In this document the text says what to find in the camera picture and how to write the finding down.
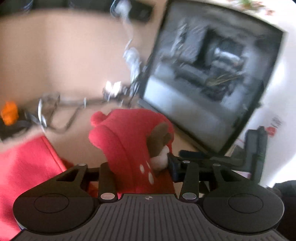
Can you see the red fleece hooded onesie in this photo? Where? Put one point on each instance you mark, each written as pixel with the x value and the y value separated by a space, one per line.
pixel 135 143

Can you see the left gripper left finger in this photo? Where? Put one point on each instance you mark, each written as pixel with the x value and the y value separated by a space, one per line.
pixel 66 201

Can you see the right monitor showing picture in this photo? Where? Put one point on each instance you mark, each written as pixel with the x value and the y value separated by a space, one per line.
pixel 209 68

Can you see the crumpled pink paper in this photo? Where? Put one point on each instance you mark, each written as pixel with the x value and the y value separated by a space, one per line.
pixel 112 90

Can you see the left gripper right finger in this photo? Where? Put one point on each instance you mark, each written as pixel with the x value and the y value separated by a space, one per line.
pixel 229 200

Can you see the black desk power strip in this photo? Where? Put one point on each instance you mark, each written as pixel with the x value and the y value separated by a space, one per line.
pixel 135 10

